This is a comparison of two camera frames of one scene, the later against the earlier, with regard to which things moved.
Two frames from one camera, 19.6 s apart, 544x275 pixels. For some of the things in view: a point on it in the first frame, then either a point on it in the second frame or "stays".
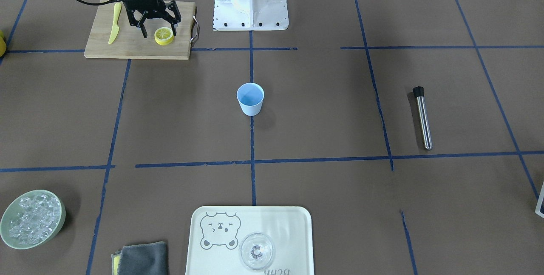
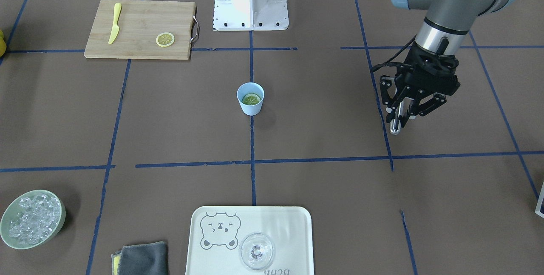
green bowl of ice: x=32 y=218 stays
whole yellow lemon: x=3 y=43 stays
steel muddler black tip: x=418 y=92 to x=395 y=125
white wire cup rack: x=539 y=202 stays
